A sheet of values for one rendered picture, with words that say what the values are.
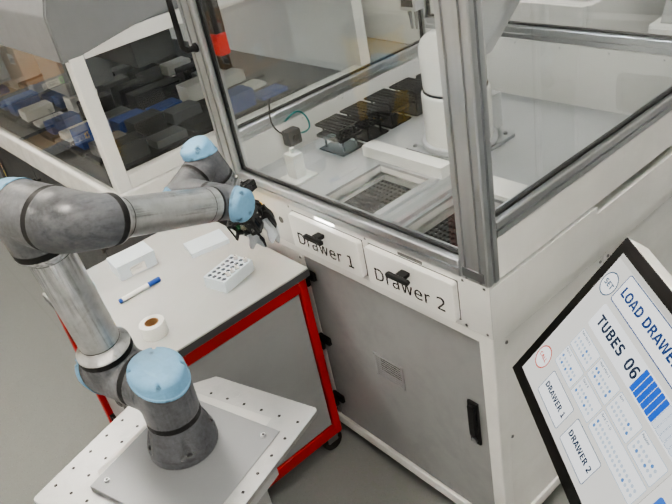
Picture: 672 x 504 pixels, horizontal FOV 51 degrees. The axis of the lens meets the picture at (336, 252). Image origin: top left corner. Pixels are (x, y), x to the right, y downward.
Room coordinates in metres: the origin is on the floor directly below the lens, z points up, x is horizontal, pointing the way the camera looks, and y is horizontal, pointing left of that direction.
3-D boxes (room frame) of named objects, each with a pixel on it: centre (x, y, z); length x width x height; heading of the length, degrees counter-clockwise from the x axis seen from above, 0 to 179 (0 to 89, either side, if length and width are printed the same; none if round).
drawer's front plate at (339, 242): (1.66, 0.02, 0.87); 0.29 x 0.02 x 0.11; 35
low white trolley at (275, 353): (1.82, 0.50, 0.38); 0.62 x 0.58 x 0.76; 35
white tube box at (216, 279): (1.76, 0.32, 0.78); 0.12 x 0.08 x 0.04; 139
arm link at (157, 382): (1.13, 0.41, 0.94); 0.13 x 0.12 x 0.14; 53
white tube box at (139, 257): (1.94, 0.63, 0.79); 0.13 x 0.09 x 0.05; 120
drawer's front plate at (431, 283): (1.40, -0.16, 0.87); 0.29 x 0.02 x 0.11; 35
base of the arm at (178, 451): (1.13, 0.41, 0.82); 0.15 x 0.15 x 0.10
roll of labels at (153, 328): (1.57, 0.52, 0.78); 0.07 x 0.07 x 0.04
